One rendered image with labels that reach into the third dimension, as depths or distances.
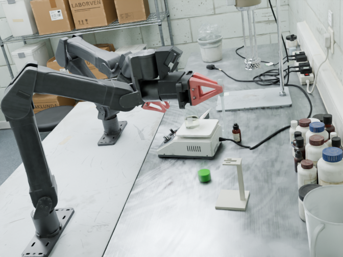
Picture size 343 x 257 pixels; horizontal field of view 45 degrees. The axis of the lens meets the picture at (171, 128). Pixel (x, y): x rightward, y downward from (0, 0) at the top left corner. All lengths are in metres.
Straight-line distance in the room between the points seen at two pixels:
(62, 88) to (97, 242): 0.40
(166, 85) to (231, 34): 2.80
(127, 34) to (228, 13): 0.93
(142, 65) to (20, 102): 0.29
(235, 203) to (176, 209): 0.16
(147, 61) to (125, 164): 0.51
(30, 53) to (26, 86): 2.84
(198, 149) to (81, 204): 0.40
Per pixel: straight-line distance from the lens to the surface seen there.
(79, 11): 3.63
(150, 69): 1.02
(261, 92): 1.84
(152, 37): 3.87
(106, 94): 1.01
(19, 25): 3.91
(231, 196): 1.16
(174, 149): 1.38
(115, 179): 1.36
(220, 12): 3.75
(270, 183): 1.22
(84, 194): 1.33
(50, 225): 1.16
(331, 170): 1.10
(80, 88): 1.01
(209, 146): 1.34
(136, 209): 1.19
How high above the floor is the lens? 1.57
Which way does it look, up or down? 24 degrees down
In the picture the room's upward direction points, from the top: 10 degrees counter-clockwise
